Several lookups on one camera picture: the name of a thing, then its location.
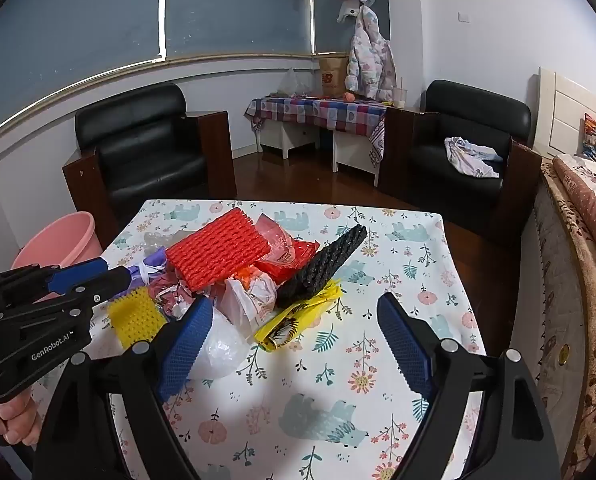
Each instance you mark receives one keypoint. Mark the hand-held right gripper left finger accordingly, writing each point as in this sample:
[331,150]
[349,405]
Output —
[187,345]

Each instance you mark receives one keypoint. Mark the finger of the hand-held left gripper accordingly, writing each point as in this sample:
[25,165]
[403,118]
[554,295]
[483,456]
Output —
[77,276]
[112,282]

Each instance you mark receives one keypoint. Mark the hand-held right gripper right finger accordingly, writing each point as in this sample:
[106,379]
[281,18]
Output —
[403,345]

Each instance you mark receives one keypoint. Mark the clear thin plastic bag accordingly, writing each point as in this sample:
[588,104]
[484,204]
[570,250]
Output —
[222,350]

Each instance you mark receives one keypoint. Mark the pink plastic bucket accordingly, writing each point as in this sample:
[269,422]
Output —
[62,240]

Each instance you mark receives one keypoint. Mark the yellow foam net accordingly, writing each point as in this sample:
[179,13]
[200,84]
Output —
[135,317]

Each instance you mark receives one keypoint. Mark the purple white wrapper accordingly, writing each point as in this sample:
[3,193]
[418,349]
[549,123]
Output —
[155,260]

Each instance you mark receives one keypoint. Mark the pink patterned wrapper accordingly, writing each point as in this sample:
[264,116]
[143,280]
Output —
[175,295]

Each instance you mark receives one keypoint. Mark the white plastic bag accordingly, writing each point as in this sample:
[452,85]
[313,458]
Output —
[248,302]

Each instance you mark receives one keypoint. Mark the orange plastic wrapper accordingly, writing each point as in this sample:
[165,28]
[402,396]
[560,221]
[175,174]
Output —
[248,276]

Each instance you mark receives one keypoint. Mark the red foam net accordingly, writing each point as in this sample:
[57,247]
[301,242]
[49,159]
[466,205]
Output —
[212,250]

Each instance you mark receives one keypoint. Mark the yellow plastic bag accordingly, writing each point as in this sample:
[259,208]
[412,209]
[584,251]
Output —
[298,317]

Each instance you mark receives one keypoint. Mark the black foam net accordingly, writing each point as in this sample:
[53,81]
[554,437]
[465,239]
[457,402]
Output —
[323,265]

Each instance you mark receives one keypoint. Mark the red plastic bag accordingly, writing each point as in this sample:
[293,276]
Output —
[288,262]

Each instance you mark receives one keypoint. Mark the person's left hand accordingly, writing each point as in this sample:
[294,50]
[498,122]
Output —
[15,415]

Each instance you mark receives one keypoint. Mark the black leather armchair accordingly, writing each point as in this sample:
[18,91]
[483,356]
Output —
[147,150]
[458,125]

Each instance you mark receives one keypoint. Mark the crumpled printed cloth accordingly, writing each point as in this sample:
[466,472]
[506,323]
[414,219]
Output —
[470,157]

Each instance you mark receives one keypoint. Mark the patterned hanging cloth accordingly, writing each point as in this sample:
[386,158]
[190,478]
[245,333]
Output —
[377,142]

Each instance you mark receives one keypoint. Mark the bed with patterned blanket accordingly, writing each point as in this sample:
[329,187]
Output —
[593,210]

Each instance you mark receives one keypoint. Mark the grey-blue roller blind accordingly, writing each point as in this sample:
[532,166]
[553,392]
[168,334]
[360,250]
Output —
[77,30]
[333,20]
[237,5]

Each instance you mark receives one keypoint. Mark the plastic cup with straw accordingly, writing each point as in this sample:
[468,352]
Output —
[400,97]

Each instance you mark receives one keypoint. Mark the checked tablecloth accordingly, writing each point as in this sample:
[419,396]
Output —
[318,110]

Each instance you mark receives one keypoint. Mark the orange fruit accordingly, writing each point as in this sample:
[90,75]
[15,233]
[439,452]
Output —
[349,97]

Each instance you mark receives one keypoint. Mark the brown paper bag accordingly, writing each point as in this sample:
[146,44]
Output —
[333,77]

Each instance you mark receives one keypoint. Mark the white headboard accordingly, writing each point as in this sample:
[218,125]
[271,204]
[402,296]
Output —
[563,110]

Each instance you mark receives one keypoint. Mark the pastel padded jacket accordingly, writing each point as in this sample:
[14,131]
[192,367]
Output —
[370,55]

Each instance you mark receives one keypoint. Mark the white plush hat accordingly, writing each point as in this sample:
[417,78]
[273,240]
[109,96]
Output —
[348,10]

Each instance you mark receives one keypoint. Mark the white wall socket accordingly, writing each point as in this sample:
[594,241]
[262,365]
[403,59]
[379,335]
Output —
[463,16]

